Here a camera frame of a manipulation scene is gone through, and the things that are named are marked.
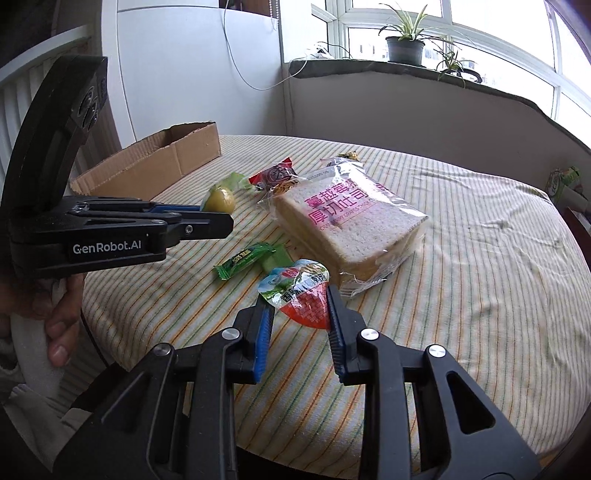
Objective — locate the green printed packet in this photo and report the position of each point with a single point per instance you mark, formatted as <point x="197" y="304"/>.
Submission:
<point x="567" y="182"/>

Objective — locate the sliced bread packet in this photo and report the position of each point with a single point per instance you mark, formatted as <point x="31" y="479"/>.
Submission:
<point x="351" y="217"/>

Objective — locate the large potted spider plant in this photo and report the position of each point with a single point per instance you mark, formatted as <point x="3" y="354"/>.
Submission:
<point x="405" y="48"/>

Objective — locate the small potted spider plant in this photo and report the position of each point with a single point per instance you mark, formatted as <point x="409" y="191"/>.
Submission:
<point x="455" y="64"/>

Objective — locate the white cloth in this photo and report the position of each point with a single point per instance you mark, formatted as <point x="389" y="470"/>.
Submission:
<point x="32" y="355"/>

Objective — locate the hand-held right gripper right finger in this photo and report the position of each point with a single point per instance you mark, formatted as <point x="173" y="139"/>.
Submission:
<point x="337" y="341"/>

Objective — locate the yellow candy packet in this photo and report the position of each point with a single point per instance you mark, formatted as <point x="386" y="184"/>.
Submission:
<point x="349" y="155"/>

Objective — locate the white window frame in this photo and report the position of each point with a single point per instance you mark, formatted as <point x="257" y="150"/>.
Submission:
<point x="344" y="27"/>

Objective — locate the green candy packet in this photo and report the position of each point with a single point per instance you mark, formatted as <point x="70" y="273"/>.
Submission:
<point x="244" y="264"/>

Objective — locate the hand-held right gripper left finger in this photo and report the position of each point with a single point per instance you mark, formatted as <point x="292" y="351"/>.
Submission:
<point x="264" y="333"/>

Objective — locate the person's left hand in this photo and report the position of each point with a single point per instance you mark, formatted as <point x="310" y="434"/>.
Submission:
<point x="62" y="318"/>

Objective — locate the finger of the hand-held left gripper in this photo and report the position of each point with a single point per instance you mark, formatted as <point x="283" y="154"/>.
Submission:
<point x="178" y="208"/>
<point x="203" y="227"/>

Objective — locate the brown cardboard box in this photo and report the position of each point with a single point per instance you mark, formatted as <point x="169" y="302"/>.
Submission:
<point x="152" y="161"/>

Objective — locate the dark wooden furniture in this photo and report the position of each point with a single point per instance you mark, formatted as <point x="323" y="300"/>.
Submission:
<point x="579" y="235"/>

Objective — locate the yellow-green snack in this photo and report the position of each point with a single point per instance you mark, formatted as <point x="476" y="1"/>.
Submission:
<point x="221" y="198"/>

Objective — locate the red and green snack packet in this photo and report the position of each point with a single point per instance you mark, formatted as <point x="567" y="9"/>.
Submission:
<point x="300" y="290"/>

